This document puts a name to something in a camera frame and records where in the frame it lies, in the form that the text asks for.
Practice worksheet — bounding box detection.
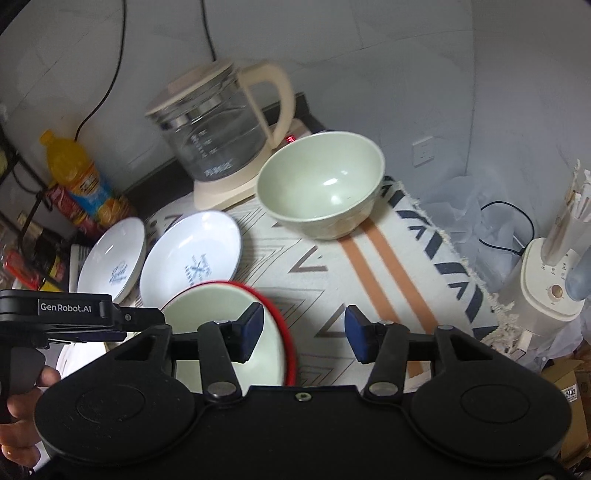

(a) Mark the white deep plate crossed print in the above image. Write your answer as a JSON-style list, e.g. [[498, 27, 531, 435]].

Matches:
[[139, 210, 243, 310]]

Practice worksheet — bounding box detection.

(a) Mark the pale green bowl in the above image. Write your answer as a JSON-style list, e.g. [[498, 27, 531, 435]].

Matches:
[[256, 131, 386, 241]]

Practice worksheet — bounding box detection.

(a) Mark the clear plastic bag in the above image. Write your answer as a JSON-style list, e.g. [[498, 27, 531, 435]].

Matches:
[[416, 174, 555, 296]]

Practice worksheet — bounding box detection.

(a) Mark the red snack packet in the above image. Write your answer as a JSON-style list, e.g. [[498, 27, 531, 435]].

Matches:
[[4, 249, 43, 291]]

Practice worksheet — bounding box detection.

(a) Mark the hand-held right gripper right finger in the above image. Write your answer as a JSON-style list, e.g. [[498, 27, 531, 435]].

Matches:
[[344, 305, 492, 408]]

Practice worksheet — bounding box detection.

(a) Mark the red rimmed bowl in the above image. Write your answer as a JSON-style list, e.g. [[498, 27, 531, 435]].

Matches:
[[161, 279, 299, 388]]

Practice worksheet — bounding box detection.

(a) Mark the orange juice bottle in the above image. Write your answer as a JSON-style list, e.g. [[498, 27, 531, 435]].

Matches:
[[39, 129, 134, 232]]

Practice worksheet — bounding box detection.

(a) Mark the white plate script print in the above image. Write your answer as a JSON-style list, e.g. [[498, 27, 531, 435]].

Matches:
[[76, 216, 147, 303]]

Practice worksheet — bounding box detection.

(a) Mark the patterned table mat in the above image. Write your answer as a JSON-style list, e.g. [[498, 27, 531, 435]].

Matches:
[[115, 174, 505, 389]]

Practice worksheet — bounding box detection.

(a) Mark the white chopstick sterilizer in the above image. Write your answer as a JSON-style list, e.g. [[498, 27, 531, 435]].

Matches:
[[496, 237, 585, 371]]

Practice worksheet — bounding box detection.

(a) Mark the person's left hand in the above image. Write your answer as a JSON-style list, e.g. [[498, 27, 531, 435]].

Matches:
[[0, 366, 61, 469]]

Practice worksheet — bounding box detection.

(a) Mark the white wall socket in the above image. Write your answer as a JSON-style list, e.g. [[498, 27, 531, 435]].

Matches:
[[412, 136, 437, 168]]

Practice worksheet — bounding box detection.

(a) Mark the black storage rack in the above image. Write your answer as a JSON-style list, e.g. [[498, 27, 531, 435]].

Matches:
[[0, 122, 52, 287]]

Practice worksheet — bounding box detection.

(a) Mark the white towel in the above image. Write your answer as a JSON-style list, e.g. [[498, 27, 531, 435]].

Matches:
[[68, 244, 95, 292]]

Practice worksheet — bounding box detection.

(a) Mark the cream kettle base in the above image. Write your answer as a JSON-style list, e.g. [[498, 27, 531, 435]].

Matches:
[[193, 117, 320, 210]]

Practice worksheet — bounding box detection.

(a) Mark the thin black appliance cable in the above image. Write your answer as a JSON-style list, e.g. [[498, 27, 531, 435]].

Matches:
[[478, 200, 537, 258]]

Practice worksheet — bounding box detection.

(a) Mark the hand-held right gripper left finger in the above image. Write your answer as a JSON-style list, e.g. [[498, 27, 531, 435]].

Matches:
[[107, 302, 265, 400]]

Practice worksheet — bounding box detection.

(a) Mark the glass kettle cream handle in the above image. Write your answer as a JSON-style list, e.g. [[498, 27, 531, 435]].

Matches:
[[145, 59, 296, 182]]

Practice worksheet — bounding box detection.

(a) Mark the dark sauce bottle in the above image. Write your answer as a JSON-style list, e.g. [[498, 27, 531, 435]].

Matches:
[[17, 211, 66, 283]]

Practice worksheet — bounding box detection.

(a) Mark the cardboard box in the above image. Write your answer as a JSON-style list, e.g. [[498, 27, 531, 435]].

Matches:
[[539, 357, 591, 468]]

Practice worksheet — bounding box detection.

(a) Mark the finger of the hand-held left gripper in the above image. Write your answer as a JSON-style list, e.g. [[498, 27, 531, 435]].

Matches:
[[115, 307, 167, 334]]

